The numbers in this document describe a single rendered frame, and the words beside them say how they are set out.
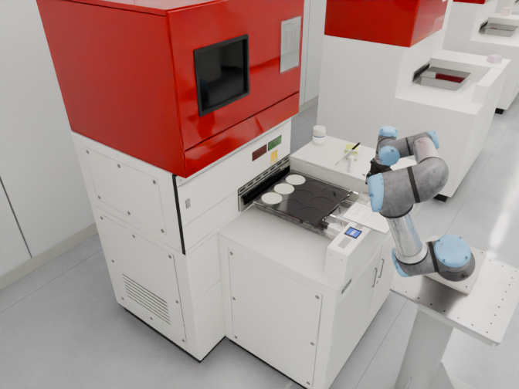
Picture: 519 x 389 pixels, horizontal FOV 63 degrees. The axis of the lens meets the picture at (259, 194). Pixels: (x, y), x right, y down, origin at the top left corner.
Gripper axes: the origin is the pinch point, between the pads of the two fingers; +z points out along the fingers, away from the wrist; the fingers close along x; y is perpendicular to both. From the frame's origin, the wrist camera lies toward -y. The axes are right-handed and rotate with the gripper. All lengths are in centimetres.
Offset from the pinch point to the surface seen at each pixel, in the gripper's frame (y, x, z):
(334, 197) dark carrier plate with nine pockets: 23.7, -1.9, 7.7
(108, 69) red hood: 89, 65, -60
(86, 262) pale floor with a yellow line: 185, 51, 97
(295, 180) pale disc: 47.6, -4.3, 7.6
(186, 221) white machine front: 59, 63, -2
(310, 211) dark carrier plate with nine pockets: 26.9, 14.9, 7.7
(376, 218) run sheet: -2.9, 10.8, 1.3
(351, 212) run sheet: 7.5, 13.4, 1.3
